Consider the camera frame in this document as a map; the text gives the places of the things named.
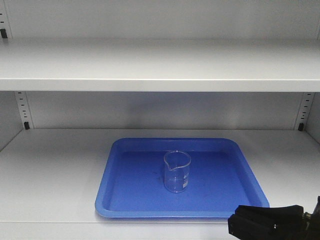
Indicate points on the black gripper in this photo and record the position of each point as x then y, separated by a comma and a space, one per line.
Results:
275, 223

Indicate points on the clear glass beaker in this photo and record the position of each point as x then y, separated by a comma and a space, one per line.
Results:
176, 170

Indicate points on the white upper cabinet shelf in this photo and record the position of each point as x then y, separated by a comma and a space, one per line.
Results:
152, 65

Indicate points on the blue plastic tray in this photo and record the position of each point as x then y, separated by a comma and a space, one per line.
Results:
220, 180

